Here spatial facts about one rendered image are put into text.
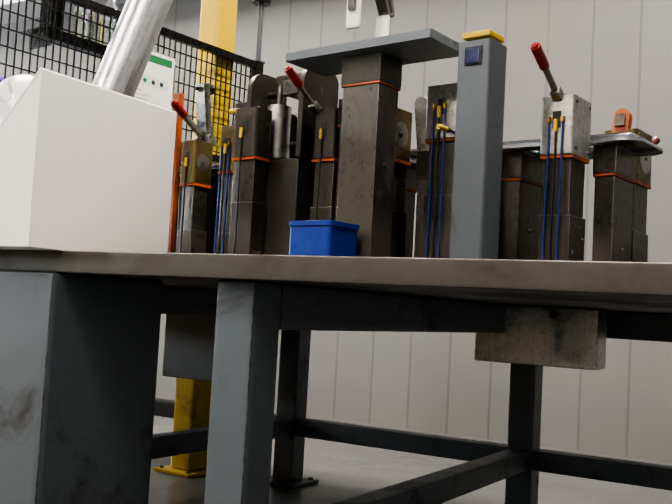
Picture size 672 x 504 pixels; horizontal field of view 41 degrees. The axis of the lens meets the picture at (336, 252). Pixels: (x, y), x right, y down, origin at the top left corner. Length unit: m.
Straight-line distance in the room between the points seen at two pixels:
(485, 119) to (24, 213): 0.85
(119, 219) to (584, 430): 2.60
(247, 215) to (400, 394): 2.31
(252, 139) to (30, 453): 0.85
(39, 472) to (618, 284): 1.07
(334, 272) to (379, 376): 2.98
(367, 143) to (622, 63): 2.35
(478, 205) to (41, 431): 0.89
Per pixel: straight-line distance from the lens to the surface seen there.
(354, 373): 4.35
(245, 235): 2.07
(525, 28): 4.22
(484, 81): 1.70
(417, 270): 1.26
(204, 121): 2.47
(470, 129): 1.70
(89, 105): 1.76
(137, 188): 1.84
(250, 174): 2.09
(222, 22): 3.43
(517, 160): 1.99
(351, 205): 1.82
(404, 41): 1.78
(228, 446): 1.49
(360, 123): 1.84
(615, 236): 1.90
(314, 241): 1.72
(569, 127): 1.79
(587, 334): 2.43
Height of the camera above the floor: 0.62
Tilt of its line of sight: 4 degrees up
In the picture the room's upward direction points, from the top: 3 degrees clockwise
